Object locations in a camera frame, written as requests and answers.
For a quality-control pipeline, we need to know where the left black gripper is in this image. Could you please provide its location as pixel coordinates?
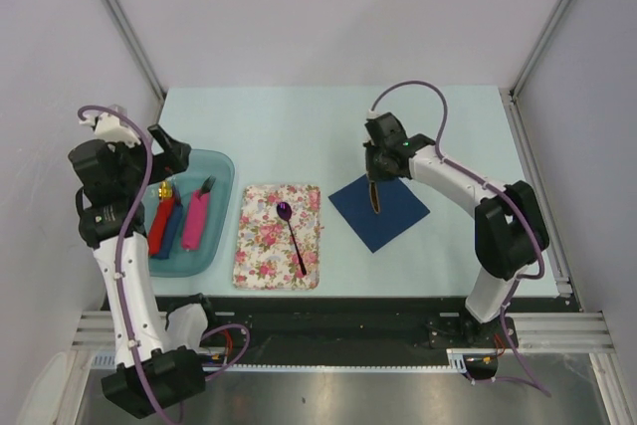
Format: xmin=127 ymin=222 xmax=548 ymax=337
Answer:
xmin=108 ymin=124 xmax=190 ymax=192

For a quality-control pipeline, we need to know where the gold utensil in roll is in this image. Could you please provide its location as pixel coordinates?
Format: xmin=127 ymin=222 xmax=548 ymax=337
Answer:
xmin=158 ymin=180 xmax=173 ymax=201

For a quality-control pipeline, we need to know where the white cable duct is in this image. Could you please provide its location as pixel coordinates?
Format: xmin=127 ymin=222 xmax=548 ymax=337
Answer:
xmin=91 ymin=351 xmax=467 ymax=374

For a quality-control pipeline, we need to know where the dark blue paper napkin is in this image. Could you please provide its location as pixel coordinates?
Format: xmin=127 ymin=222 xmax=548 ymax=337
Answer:
xmin=328 ymin=175 xmax=430 ymax=253

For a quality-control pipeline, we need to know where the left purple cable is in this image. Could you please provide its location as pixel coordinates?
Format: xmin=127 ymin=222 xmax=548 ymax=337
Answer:
xmin=79 ymin=105 xmax=253 ymax=422

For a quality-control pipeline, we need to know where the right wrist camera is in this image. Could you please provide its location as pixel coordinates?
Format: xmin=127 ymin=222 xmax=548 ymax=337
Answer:
xmin=366 ymin=109 xmax=381 ymax=120

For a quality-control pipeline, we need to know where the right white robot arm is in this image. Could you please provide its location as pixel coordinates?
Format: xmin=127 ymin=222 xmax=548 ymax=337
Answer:
xmin=363 ymin=111 xmax=549 ymax=346

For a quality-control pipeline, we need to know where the aluminium frame rail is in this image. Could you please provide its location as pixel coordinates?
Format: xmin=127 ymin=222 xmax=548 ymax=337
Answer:
xmin=72 ymin=311 xmax=615 ymax=353

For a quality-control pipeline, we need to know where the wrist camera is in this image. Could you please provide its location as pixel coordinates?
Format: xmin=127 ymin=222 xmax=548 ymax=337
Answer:
xmin=80 ymin=112 xmax=141 ymax=148
xmin=366 ymin=109 xmax=381 ymax=120

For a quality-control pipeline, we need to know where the blue napkin roll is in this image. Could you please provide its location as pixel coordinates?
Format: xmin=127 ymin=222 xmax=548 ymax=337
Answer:
xmin=158 ymin=193 xmax=184 ymax=260

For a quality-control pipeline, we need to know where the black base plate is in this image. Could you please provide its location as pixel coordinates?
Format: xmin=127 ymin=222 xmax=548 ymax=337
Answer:
xmin=156 ymin=295 xmax=573 ymax=368

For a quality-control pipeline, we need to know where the teal plastic tray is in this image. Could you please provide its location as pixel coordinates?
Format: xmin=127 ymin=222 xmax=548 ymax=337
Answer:
xmin=149 ymin=149 xmax=235 ymax=279

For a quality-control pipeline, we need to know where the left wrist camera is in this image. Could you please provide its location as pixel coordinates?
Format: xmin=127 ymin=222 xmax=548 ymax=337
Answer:
xmin=80 ymin=112 xmax=141 ymax=148

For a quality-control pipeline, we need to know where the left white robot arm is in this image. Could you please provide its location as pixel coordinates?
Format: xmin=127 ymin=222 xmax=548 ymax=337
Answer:
xmin=69 ymin=114 xmax=220 ymax=419

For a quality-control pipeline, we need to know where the purple metal spoon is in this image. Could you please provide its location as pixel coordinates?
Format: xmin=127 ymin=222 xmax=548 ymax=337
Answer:
xmin=276 ymin=201 xmax=308 ymax=276

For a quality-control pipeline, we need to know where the pink napkin roll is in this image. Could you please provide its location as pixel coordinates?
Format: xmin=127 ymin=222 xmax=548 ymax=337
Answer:
xmin=181 ymin=189 xmax=210 ymax=251

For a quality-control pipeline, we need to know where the black utensil in pink roll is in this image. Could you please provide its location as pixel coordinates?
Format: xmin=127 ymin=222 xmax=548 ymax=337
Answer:
xmin=199 ymin=176 xmax=216 ymax=195

